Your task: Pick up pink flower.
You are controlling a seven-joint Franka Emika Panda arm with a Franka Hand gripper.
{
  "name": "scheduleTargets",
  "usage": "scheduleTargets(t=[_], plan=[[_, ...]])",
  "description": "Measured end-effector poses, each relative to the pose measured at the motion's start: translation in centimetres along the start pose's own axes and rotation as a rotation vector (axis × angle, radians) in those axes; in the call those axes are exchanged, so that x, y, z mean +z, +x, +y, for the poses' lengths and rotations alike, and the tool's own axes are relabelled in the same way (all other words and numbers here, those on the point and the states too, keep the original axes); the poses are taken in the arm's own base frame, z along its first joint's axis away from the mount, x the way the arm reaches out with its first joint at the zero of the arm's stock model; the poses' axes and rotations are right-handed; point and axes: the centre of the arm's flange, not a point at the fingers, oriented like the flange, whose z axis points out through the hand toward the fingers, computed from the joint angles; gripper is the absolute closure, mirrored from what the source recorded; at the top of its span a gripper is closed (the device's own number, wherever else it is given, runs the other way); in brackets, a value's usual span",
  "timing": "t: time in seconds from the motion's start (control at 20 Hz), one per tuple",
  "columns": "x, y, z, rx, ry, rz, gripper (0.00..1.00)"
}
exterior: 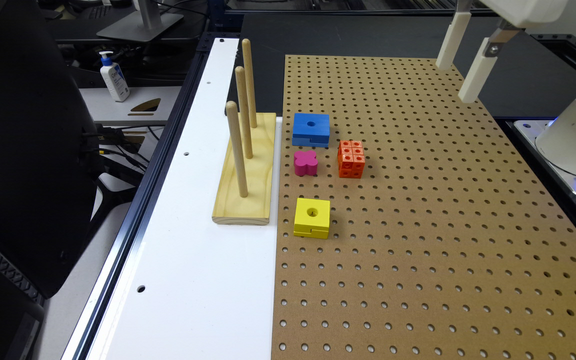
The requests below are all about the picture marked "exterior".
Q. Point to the wooden peg base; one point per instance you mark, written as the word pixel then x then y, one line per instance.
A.
pixel 232 209

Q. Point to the white board panel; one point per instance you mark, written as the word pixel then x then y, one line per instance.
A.
pixel 192 289

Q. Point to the black office chair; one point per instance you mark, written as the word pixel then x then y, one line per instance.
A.
pixel 50 159

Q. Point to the silver monitor stand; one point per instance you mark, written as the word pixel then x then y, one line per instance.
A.
pixel 142 25

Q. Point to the middle wooden peg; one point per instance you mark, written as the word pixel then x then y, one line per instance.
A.
pixel 245 126

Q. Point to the white lotion pump bottle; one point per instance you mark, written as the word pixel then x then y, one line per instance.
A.
pixel 113 78

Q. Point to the blue square block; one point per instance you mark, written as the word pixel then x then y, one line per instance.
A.
pixel 311 130

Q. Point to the brown pegboard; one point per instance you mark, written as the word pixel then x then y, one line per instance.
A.
pixel 447 247

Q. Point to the far wooden peg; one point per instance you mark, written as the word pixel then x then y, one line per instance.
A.
pixel 249 78

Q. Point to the yellow square block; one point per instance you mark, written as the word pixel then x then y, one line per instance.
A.
pixel 312 218

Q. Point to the pink flower block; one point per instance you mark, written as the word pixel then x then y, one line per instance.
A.
pixel 305 163

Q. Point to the near wooden peg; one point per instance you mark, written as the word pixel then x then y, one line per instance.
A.
pixel 237 147

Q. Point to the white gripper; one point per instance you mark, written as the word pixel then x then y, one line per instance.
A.
pixel 520 13

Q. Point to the wooden peg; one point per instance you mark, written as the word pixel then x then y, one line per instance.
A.
pixel 237 147
pixel 245 126
pixel 249 78

